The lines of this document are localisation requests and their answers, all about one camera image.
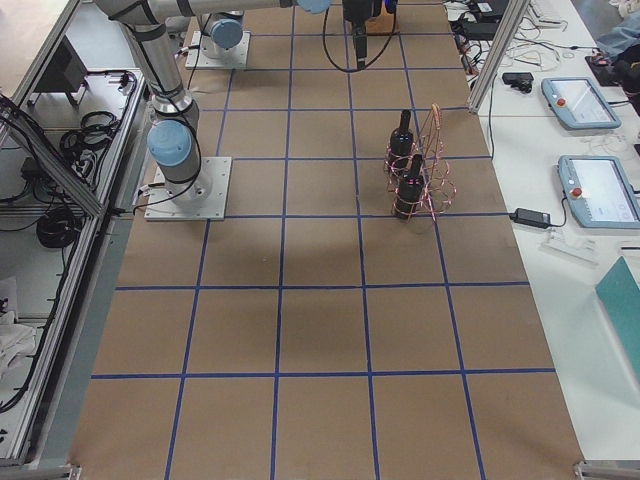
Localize copper wire bottle basket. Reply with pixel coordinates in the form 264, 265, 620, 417
384, 104, 457, 221

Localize black power adapter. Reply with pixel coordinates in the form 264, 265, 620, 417
509, 208, 551, 229

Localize dark wine bottle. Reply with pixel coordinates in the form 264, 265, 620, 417
387, 110, 414, 173
392, 154, 425, 219

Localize black handheld device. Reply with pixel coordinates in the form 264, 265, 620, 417
502, 72, 533, 94

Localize black cable coil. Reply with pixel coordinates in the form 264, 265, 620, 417
35, 205, 80, 249

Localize lower teach pendant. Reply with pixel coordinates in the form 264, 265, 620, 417
557, 155, 639, 230

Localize dark wine bottle near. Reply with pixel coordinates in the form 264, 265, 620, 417
392, 154, 425, 219

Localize aluminium frame post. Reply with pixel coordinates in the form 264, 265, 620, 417
468, 0, 529, 114

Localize wooden tray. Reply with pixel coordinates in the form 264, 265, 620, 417
366, 0, 398, 36

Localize teach pendant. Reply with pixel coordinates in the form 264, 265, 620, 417
557, 155, 639, 230
541, 77, 621, 130

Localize clear acrylic stand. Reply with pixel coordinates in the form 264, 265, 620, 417
541, 228, 599, 266

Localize dark wine bottle far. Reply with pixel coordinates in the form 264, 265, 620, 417
387, 110, 414, 173

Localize black power brick top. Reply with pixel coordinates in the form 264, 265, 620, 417
461, 22, 499, 41

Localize upper teach pendant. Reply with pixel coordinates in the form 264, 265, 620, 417
541, 77, 621, 130

